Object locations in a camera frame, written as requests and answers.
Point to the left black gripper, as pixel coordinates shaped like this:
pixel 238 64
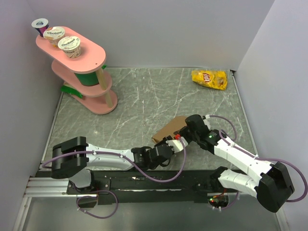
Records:
pixel 163 141

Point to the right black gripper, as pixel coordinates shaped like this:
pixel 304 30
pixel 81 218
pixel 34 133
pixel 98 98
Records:
pixel 182 132

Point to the brown cardboard box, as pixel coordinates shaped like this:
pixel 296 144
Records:
pixel 169 129

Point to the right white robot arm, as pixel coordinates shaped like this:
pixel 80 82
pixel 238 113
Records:
pixel 270 183

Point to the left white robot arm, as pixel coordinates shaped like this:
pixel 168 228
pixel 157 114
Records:
pixel 76 155

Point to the yellow chips bag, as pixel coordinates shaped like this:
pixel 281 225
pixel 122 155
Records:
pixel 210 79

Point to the pink tiered shelf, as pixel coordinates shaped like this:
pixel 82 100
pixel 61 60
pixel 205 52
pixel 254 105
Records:
pixel 99 99

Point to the white Chobani yogurt cup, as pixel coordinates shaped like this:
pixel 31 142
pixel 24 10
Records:
pixel 70 45

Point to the orange Chobani yogurt cup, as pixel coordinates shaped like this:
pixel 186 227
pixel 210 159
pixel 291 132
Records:
pixel 54 34

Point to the purple yogurt cup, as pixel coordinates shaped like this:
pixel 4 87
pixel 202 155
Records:
pixel 40 25

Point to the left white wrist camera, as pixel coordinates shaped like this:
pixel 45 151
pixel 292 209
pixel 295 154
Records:
pixel 178 144

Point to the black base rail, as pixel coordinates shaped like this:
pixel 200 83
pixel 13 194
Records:
pixel 133 187

